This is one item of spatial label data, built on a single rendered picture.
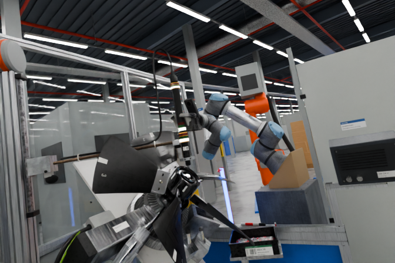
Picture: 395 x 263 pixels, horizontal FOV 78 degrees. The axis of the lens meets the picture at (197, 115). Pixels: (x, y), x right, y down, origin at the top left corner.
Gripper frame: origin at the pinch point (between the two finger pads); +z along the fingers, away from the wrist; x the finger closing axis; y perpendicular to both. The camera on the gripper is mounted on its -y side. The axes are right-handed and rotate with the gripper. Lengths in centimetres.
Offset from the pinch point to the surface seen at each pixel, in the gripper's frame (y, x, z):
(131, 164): 18.0, 7.1, 24.4
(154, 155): 16.1, 14.0, 2.6
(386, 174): 40, -76, -35
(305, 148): 75, 34, -801
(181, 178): 27.0, -5.6, 12.0
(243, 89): -83, 77, -370
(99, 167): 17.0, 11.7, 35.2
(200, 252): 59, -3, 2
